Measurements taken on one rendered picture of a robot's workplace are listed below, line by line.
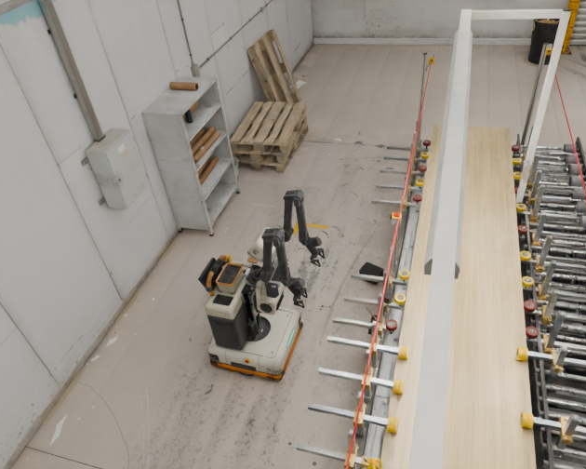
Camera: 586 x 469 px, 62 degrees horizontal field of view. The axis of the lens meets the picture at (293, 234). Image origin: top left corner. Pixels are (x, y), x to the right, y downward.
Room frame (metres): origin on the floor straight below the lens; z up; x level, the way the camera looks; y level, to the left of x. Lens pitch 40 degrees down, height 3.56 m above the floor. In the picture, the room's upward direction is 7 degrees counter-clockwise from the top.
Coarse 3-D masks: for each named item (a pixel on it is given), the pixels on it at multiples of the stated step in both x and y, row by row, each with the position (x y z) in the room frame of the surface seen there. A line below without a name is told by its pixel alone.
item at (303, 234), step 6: (294, 198) 2.72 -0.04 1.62; (294, 204) 2.72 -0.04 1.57; (300, 204) 2.72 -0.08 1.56; (300, 210) 2.73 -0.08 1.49; (300, 216) 2.73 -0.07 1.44; (300, 222) 2.74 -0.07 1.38; (300, 228) 2.74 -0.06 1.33; (306, 228) 2.75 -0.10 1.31; (300, 234) 2.73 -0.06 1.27; (306, 234) 2.74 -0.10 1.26; (306, 240) 2.72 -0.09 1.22
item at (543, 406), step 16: (544, 176) 3.83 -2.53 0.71; (544, 208) 3.47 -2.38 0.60; (560, 208) 3.31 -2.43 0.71; (528, 224) 3.01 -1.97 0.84; (528, 240) 2.82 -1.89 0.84; (576, 256) 2.73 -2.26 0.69; (560, 272) 2.59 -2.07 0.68; (576, 304) 2.22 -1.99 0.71; (528, 320) 2.18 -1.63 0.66; (576, 336) 1.96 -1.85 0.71; (528, 368) 1.85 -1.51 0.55; (544, 368) 1.74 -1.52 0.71; (544, 384) 1.56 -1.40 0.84; (560, 384) 1.62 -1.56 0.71; (576, 384) 1.60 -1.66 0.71; (544, 400) 1.46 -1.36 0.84; (576, 400) 1.50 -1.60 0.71; (544, 416) 1.38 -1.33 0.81; (576, 448) 1.27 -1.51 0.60
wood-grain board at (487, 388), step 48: (432, 144) 4.37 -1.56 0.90; (480, 144) 4.25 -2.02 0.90; (432, 192) 3.55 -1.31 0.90; (480, 192) 3.46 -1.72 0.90; (480, 240) 2.83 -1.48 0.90; (480, 288) 2.32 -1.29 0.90; (480, 336) 1.92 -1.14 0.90; (480, 384) 1.57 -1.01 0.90; (528, 384) 1.54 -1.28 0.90; (480, 432) 1.29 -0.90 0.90; (528, 432) 1.25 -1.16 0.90
